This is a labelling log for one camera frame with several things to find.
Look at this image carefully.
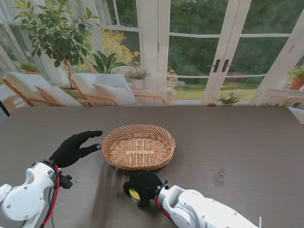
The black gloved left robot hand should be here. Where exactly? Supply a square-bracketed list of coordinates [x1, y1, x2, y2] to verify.
[48, 130, 104, 168]

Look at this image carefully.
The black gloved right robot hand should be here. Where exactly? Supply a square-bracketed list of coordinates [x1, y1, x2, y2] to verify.
[123, 171, 164, 209]

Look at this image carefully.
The yellow culture dish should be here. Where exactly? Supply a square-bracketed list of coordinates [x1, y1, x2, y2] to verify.
[128, 188, 141, 203]

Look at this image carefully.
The oval wicker basket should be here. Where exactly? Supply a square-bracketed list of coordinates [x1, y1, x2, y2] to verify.
[102, 124, 177, 171]

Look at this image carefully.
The printed garden room backdrop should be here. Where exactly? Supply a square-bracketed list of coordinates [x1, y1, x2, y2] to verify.
[0, 0, 304, 109]

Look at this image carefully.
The white sheet corner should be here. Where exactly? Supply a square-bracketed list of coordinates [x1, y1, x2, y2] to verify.
[286, 106, 304, 125]

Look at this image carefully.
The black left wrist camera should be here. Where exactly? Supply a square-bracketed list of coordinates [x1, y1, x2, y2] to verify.
[59, 174, 73, 190]

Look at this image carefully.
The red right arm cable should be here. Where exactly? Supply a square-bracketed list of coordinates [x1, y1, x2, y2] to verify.
[154, 197, 174, 220]

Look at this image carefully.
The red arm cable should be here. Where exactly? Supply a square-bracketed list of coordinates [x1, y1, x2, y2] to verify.
[154, 197, 174, 220]
[41, 164, 61, 228]

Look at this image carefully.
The red left arm cable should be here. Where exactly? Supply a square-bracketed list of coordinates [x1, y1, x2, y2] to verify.
[41, 164, 61, 228]

